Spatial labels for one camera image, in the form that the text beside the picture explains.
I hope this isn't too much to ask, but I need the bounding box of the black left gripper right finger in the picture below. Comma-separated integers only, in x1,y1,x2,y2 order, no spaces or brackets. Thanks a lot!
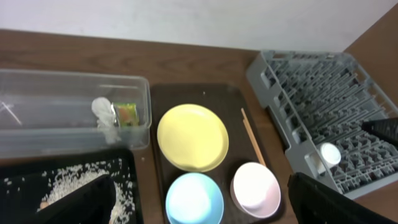
288,172,395,224

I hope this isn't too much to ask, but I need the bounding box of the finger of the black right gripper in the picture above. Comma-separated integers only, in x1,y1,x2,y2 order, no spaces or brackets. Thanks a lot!
361,118,398,147

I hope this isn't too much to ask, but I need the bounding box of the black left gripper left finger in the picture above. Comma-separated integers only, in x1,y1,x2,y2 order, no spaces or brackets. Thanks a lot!
29,174,116,224

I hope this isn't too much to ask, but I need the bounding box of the white cup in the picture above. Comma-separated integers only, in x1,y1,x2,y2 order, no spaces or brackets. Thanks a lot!
314,142,341,174

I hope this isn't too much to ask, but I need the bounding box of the pink white bowl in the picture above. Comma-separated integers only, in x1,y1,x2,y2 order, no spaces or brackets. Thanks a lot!
230,162,282,219

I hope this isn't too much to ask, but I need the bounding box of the orange green snack wrapper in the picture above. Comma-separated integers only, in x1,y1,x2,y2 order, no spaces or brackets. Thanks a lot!
113,103,139,127

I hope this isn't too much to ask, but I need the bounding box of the blue bowl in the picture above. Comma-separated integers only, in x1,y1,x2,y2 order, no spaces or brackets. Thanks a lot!
165,172,224,224

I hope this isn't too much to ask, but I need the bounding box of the yellow plate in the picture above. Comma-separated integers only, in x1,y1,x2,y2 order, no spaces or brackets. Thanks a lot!
156,104,229,172

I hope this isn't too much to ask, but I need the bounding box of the black waste tray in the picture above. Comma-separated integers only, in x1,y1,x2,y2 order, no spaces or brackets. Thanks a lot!
1,149,144,224

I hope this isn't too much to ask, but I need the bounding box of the grey dishwasher rack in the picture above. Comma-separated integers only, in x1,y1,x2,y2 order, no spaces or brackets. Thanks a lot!
246,50,397,199

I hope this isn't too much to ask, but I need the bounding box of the clear plastic waste bin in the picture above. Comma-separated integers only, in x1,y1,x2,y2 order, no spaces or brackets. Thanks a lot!
1,69,152,158

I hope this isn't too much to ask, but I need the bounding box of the spilled rice pile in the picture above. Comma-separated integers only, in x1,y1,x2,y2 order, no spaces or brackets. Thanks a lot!
1,158,137,223

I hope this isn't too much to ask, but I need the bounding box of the dark brown serving tray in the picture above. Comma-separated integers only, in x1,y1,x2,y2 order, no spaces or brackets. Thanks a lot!
150,83,285,224

